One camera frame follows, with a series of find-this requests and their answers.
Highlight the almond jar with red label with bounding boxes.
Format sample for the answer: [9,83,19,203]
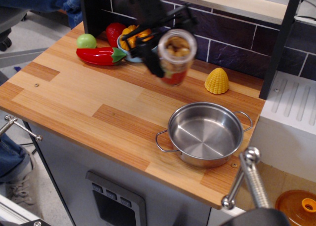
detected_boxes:
[158,29,197,86]

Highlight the yellow toy corn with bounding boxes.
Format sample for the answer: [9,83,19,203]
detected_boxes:
[204,68,229,95]

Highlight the toy oven control panel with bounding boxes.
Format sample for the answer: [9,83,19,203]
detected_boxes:
[86,171,147,226]

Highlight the orange pot lid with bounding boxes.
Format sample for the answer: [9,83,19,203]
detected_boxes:
[275,190,316,226]

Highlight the black shelf post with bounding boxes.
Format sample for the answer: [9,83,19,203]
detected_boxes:
[259,0,301,100]

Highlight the grey sneaker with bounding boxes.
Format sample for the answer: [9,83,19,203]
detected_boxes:
[6,152,41,216]

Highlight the metal clamp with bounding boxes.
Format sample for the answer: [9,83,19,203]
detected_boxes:
[0,115,43,142]
[221,147,291,226]

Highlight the green toy apple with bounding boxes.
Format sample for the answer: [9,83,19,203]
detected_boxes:
[77,34,97,48]

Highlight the orange toy pumpkin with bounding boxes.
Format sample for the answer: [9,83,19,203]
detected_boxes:
[119,25,152,51]

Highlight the light blue bowl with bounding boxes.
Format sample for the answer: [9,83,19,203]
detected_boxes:
[117,33,158,63]

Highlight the blue jeans leg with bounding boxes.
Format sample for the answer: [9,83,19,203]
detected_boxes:
[0,0,83,29]

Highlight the red toy chili pepper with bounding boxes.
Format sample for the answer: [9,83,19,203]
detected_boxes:
[76,47,126,66]

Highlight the metal clamp right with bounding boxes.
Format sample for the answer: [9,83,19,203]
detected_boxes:
[221,147,291,226]

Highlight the red toy strawberry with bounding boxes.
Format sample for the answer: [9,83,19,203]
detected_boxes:
[106,22,126,48]

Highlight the stainless steel pot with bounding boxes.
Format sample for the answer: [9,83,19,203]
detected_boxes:
[166,102,253,168]

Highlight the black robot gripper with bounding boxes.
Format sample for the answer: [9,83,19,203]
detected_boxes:
[128,0,197,78]

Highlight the metal clamp left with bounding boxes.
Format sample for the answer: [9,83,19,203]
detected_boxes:
[0,115,43,142]

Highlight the white toy sink drainboard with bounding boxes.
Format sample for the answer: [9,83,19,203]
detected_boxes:
[261,72,316,134]

